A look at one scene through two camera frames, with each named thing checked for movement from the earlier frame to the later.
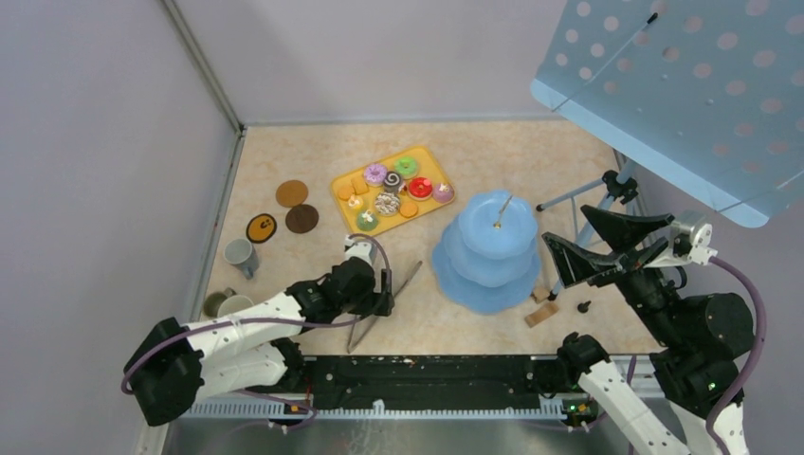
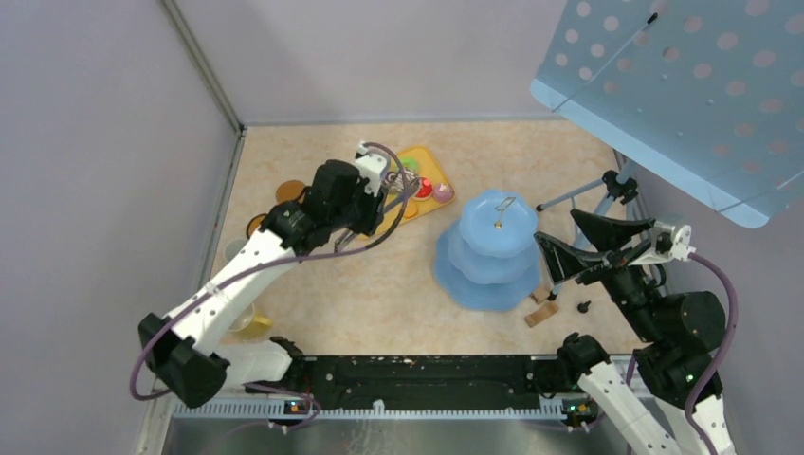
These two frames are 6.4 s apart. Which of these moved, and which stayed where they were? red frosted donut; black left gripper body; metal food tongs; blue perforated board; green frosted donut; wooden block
Moved: metal food tongs; black left gripper body
Stayed: red frosted donut; green frosted donut; blue perforated board; wooden block
